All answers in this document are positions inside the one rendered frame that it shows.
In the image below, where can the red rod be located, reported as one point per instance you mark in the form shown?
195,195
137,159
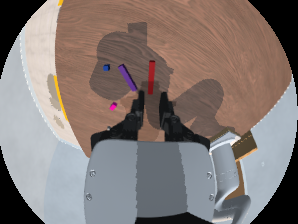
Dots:
151,76

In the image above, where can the magenta block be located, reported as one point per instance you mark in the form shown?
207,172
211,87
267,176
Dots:
113,106

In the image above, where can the purple rod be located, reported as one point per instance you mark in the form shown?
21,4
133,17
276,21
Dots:
127,77

